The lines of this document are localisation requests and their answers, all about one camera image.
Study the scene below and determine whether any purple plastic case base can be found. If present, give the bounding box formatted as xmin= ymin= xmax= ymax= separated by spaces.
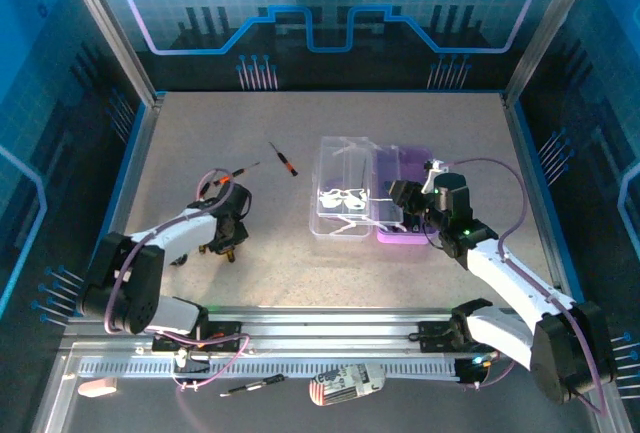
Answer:
xmin=372 ymin=144 xmax=441 ymax=246

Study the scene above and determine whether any clear plastic case lid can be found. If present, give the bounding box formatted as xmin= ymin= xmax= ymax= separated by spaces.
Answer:
xmin=306 ymin=133 xmax=376 ymax=240

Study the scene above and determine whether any blue table edge strip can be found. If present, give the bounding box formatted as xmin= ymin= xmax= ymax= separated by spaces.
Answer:
xmin=509 ymin=97 xmax=587 ymax=310
xmin=74 ymin=100 xmax=154 ymax=317

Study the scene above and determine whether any black pen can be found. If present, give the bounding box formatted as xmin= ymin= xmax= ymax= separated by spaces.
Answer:
xmin=219 ymin=373 xmax=289 ymax=398

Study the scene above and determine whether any crumpled patterned wrapper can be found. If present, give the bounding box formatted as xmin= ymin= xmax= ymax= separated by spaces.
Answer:
xmin=308 ymin=362 xmax=387 ymax=407

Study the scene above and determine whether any pink eraser block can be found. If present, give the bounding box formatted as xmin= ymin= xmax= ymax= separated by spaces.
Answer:
xmin=77 ymin=376 xmax=119 ymax=398

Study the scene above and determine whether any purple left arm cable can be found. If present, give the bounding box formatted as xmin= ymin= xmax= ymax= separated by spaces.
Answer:
xmin=102 ymin=167 xmax=251 ymax=394

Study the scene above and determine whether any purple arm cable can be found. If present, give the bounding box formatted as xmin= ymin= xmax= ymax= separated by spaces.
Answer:
xmin=102 ymin=167 xmax=251 ymax=394
xmin=437 ymin=156 xmax=610 ymax=417

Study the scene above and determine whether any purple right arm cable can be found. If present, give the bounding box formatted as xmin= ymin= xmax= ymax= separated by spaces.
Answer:
xmin=437 ymin=156 xmax=610 ymax=417

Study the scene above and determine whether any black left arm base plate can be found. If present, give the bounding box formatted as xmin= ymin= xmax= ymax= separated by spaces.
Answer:
xmin=149 ymin=320 xmax=244 ymax=354

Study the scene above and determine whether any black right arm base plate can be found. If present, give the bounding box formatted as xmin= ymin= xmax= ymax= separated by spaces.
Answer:
xmin=417 ymin=320 xmax=501 ymax=354

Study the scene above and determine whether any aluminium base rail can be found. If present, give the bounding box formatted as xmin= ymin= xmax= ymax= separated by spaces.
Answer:
xmin=59 ymin=305 xmax=601 ymax=354

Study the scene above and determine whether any slotted cable duct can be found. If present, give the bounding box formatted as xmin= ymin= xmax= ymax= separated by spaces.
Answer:
xmin=77 ymin=360 xmax=464 ymax=379

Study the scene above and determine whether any aluminium frame post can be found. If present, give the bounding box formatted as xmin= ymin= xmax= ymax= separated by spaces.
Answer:
xmin=59 ymin=0 xmax=164 ymax=107
xmin=504 ymin=0 xmax=601 ymax=104

